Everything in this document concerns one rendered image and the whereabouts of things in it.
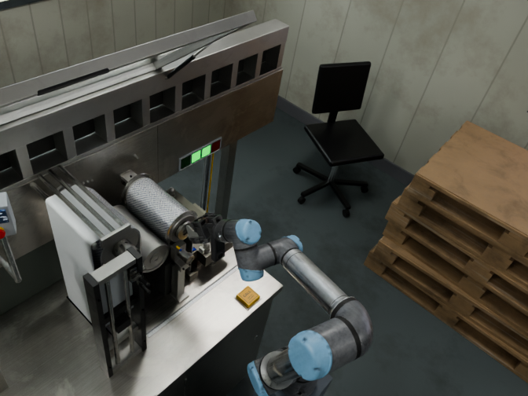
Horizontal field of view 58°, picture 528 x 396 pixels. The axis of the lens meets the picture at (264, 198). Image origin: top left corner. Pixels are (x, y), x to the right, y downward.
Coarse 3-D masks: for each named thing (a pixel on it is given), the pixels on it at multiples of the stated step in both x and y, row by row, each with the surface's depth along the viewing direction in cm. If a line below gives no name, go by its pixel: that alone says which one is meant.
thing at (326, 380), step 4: (324, 376) 176; (328, 376) 176; (320, 380) 174; (324, 380) 175; (328, 380) 175; (320, 384) 173; (324, 384) 173; (328, 384) 177; (316, 388) 172; (320, 388) 172; (324, 388) 173; (276, 392) 169; (280, 392) 169; (316, 392) 171; (320, 392) 171; (324, 392) 183
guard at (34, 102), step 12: (180, 48) 135; (144, 60) 129; (156, 60) 147; (108, 72) 122; (120, 72) 137; (132, 72) 155; (84, 84) 128; (96, 84) 144; (36, 96) 109; (48, 96) 120; (60, 96) 135; (0, 108) 104; (12, 108) 115; (24, 108) 129
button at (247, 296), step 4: (244, 288) 195; (248, 288) 195; (240, 292) 194; (244, 292) 194; (248, 292) 194; (252, 292) 194; (256, 292) 195; (236, 296) 193; (240, 296) 192; (244, 296) 192; (248, 296) 193; (252, 296) 193; (256, 296) 193; (240, 300) 192; (244, 300) 191; (248, 300) 191; (252, 300) 192; (256, 300) 194; (244, 304) 192; (248, 304) 190; (252, 304) 193
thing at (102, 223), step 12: (60, 168) 154; (60, 180) 150; (72, 180) 152; (60, 192) 149; (72, 192) 147; (84, 192) 149; (72, 204) 144; (84, 204) 145; (96, 204) 148; (84, 216) 141; (96, 216) 142; (108, 216) 145; (96, 228) 139; (108, 228) 140; (120, 228) 140; (108, 240) 138
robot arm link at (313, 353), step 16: (336, 320) 122; (304, 336) 117; (320, 336) 116; (336, 336) 117; (352, 336) 118; (272, 352) 152; (288, 352) 122; (304, 352) 116; (320, 352) 114; (336, 352) 116; (352, 352) 118; (256, 368) 151; (272, 368) 143; (288, 368) 132; (304, 368) 117; (320, 368) 114; (336, 368) 118; (256, 384) 150; (272, 384) 147; (288, 384) 148
